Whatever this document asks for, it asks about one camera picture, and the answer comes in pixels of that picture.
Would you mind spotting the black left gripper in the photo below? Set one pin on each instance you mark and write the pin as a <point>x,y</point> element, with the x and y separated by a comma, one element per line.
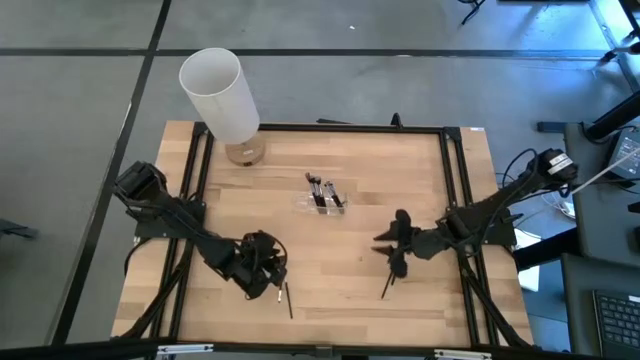
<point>262,252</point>

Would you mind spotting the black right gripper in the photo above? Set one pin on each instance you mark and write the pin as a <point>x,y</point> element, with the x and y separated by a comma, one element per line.
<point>412,244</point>

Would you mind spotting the black fan makeup brush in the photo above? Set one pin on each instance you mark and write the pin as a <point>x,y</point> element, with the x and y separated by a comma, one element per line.
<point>320,196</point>

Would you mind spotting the short thick black makeup brush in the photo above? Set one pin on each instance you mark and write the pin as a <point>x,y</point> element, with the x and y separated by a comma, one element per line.
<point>313,192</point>

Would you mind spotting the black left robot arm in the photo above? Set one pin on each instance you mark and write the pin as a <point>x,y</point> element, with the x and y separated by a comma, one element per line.
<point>150,200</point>

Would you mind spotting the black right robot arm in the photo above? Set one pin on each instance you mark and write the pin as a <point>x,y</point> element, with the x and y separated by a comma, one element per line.
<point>500,200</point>

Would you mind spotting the clear acrylic brush organizer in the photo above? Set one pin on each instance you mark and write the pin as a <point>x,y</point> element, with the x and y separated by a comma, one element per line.
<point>300,204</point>

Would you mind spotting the flat black bar piece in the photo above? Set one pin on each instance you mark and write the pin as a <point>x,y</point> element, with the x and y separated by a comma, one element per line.
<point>332,121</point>

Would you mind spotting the white table label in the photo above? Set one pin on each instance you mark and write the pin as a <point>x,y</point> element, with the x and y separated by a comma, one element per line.
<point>477,129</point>

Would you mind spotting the white paper sheet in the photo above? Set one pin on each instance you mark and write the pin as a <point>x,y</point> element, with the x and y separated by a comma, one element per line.
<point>530,280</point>

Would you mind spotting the black table leg beam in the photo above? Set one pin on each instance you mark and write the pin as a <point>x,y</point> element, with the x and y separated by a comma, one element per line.
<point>545,250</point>

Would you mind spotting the table lamp white cylindrical shade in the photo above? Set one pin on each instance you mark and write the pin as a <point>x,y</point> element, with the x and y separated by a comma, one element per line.
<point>220,100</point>

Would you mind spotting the dark desk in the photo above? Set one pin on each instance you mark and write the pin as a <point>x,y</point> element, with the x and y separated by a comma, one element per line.
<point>575,310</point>

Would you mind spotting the black pole foot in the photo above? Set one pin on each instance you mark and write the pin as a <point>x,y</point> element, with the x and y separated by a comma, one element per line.
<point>552,127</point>

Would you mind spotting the grey desk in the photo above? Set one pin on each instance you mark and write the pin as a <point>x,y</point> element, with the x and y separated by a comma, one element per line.
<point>615,210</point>

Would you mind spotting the black keyboard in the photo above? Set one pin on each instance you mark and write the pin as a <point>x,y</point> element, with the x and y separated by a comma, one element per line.
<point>620,320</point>

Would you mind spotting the black chair base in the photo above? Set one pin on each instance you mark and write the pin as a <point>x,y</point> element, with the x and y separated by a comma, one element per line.
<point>475,9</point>

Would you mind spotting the thick black pole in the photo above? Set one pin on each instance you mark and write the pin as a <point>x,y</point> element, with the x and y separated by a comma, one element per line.
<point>612,119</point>

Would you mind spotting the dark floor object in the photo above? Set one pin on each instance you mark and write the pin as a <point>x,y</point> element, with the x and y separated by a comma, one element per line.
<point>15,230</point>

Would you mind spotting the black stand leg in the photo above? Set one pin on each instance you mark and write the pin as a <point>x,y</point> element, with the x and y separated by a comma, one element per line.
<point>625,50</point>

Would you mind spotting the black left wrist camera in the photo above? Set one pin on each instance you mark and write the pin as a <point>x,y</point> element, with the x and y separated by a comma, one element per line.
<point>259,246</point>

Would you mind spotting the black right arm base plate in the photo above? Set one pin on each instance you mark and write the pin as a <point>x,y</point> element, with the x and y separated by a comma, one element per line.
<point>505,236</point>

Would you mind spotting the silver metal bracket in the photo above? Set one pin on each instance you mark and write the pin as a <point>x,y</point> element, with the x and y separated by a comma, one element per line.
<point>462,355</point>
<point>185,349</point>

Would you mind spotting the small black camera post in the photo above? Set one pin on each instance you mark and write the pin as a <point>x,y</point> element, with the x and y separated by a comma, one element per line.
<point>396,121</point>

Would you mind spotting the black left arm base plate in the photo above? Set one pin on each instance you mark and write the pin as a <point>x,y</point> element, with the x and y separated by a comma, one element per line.
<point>150,231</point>

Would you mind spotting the black camera gantry bar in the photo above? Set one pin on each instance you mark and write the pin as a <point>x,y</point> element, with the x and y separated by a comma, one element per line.
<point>100,351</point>

